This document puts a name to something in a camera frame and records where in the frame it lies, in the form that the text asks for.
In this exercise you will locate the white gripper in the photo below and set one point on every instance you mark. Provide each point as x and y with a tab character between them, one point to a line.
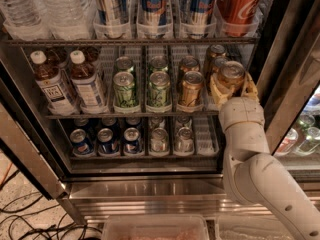
240	113

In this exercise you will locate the orange can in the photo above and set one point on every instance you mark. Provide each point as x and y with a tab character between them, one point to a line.
191	86
231	77
214	51
215	65
186	64

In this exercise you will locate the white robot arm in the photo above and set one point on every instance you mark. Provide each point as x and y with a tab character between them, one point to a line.
251	175

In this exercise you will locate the fridge glass door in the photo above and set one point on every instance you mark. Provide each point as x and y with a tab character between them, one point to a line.
288	64

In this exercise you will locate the right silver can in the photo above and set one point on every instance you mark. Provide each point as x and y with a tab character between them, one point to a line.
184	144

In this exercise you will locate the silver can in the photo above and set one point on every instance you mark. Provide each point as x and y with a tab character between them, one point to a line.
159	140
184	144

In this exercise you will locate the front right green can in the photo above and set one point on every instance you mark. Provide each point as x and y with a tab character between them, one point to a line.
159	89

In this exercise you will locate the green can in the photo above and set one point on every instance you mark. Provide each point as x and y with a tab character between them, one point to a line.
158	63
159	89
124	64
125	89

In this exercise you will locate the rear right green can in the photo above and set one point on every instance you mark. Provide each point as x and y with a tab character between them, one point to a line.
158	63

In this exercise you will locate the red Coca-Cola can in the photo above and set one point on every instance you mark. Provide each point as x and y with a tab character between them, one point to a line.
238	15

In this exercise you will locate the left silver can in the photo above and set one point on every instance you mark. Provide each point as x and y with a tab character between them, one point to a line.
159	140

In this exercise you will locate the right Red Bull can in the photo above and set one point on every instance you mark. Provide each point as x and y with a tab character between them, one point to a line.
196	16

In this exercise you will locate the red bull can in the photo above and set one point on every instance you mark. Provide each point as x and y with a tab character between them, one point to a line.
153	17
113	14
196	16

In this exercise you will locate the front left green can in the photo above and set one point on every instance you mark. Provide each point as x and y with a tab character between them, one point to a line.
125	89

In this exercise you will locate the right Pepsi can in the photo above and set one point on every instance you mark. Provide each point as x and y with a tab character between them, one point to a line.
132	141

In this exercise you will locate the pepsi can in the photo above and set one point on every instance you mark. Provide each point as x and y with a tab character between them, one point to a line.
132	141
82	145
107	143

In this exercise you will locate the rear left green can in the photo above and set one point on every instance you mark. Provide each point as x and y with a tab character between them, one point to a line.
124	64

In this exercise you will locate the middle Red Bull can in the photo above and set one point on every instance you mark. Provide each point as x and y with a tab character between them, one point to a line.
153	17

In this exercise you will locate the middle Pepsi can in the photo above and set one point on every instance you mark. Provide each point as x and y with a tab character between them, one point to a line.
107	143

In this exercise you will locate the left Red Bull can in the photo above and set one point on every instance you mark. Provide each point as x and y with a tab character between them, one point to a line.
113	14

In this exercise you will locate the left Pepsi can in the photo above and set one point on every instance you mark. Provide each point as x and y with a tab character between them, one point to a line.
82	145

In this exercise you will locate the right clear plastic bin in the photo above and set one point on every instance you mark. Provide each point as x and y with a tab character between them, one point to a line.
233	227

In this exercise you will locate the clear plastic bin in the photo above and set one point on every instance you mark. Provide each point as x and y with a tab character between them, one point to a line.
155	227
233	227

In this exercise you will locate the right tea bottle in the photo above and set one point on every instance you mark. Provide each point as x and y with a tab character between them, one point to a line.
87	82

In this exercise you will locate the tea bottle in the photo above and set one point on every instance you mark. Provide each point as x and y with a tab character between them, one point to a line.
54	84
87	82

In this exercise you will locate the left tea bottle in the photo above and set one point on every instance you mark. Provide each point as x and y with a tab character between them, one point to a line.
54	84

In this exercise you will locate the left clear plastic bin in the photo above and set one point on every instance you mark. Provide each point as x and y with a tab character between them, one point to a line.
155	227

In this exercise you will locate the right water bottle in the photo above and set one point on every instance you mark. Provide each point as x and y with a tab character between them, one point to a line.
67	19

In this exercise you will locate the water bottle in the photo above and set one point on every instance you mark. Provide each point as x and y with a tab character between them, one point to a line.
22	20
67	19

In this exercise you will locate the left water bottle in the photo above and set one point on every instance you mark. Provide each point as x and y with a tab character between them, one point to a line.
22	20

